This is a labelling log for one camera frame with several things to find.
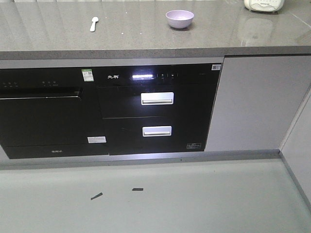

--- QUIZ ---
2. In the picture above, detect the purple plastic bowl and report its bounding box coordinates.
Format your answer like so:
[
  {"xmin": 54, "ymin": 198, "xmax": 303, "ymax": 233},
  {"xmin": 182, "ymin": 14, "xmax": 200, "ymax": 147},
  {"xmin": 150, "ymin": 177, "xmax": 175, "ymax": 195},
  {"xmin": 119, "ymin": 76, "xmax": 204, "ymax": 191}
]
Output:
[{"xmin": 166, "ymin": 10, "xmax": 194, "ymax": 29}]

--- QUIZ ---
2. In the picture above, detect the mint green plastic spoon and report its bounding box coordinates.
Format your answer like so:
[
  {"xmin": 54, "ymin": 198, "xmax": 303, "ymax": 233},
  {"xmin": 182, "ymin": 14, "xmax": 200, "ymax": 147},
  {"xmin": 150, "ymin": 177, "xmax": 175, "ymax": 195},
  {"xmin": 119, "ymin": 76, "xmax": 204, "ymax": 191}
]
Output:
[{"xmin": 89, "ymin": 17, "xmax": 99, "ymax": 32}]

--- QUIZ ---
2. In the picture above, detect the black disinfection cabinet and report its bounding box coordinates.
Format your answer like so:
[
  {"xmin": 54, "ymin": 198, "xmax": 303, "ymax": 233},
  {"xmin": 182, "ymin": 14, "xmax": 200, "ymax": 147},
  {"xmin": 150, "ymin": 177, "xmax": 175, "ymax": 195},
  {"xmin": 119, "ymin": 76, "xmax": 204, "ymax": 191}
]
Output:
[{"xmin": 93, "ymin": 63, "xmax": 222, "ymax": 155}]

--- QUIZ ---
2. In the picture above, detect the black tape strip left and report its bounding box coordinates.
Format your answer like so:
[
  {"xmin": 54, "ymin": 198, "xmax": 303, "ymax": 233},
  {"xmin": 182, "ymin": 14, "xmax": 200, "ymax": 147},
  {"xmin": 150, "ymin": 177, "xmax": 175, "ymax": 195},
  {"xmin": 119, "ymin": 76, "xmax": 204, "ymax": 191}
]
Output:
[{"xmin": 90, "ymin": 192, "xmax": 103, "ymax": 200}]

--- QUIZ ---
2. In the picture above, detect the grey cabinet door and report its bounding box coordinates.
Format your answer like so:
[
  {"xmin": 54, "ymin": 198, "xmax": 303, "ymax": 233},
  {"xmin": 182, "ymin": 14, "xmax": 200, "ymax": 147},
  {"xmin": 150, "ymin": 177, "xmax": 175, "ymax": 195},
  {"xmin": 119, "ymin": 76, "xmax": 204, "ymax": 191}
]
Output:
[{"xmin": 206, "ymin": 56, "xmax": 311, "ymax": 151}]

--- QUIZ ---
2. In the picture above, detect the black built-in dishwasher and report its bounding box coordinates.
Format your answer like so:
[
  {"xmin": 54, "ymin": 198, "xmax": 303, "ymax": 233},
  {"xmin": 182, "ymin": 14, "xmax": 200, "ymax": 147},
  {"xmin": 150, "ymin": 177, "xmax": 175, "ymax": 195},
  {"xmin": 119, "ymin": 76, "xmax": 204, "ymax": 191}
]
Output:
[{"xmin": 0, "ymin": 67, "xmax": 108, "ymax": 159}]

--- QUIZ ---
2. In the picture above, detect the white blender appliance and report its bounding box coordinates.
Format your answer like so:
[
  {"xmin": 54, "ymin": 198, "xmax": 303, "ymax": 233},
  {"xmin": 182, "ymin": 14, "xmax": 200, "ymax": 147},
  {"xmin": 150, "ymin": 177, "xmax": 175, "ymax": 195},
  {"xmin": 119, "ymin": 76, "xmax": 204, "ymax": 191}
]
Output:
[{"xmin": 243, "ymin": 0, "xmax": 285, "ymax": 13}]

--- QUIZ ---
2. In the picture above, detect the lower silver drawer handle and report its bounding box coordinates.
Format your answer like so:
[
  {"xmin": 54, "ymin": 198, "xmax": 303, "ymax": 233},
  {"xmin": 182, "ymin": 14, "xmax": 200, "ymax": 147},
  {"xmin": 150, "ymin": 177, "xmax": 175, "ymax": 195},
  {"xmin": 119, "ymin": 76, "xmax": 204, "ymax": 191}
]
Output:
[{"xmin": 142, "ymin": 126, "xmax": 172, "ymax": 137}]

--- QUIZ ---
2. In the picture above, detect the silver drawer handle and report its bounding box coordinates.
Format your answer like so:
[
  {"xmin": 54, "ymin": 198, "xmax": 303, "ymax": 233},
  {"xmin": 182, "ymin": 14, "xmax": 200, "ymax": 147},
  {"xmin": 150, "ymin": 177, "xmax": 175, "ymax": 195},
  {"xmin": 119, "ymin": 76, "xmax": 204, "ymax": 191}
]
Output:
[
  {"xmin": 140, "ymin": 92, "xmax": 174, "ymax": 105},
  {"xmin": 142, "ymin": 126, "xmax": 172, "ymax": 137}
]

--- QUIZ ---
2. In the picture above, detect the upper silver drawer handle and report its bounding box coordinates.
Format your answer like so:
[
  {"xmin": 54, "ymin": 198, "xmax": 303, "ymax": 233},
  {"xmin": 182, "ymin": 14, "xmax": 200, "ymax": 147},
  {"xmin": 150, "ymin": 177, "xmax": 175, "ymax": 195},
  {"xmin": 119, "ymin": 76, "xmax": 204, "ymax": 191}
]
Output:
[{"xmin": 140, "ymin": 92, "xmax": 174, "ymax": 105}]

